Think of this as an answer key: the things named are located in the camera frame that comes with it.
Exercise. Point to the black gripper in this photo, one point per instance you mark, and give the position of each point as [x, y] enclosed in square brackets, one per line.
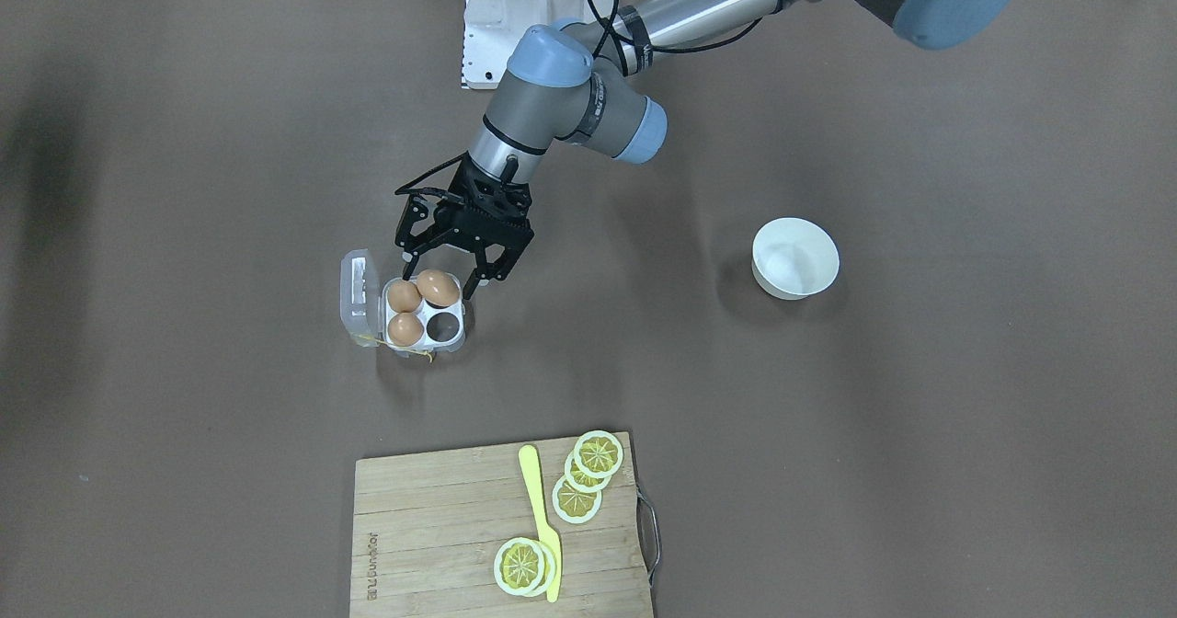
[445, 220]

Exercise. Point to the brown egg from bowl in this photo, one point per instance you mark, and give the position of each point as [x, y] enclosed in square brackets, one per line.
[440, 289]

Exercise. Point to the clear plastic egg box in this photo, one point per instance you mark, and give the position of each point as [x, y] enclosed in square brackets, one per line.
[363, 309]

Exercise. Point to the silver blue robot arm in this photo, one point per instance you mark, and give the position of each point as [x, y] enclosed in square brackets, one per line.
[606, 115]

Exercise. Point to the brown egg rear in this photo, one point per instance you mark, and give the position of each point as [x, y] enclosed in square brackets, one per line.
[402, 296]

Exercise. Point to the brown egg front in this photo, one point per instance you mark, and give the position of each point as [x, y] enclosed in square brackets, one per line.
[404, 330]

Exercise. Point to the yellow rubber band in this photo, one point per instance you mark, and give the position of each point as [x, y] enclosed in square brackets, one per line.
[367, 341]

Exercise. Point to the yellow plastic knife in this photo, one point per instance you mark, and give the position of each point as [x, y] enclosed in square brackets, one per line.
[531, 470]

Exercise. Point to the lemon slice middle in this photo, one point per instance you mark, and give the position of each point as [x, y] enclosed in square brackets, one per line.
[579, 480]

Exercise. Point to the bamboo cutting board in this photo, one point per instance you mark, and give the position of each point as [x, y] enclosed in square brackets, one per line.
[427, 527]

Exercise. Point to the white ceramic bowl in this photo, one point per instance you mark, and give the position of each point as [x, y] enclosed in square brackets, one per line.
[793, 259]

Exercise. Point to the lemon slice front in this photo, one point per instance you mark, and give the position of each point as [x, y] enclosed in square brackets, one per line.
[518, 566]

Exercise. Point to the lemon slice under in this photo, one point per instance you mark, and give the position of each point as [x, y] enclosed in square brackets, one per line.
[549, 570]

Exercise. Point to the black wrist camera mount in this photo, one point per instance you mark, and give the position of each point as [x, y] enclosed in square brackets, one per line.
[426, 223]

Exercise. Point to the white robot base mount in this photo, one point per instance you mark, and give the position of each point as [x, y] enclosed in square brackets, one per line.
[505, 38]

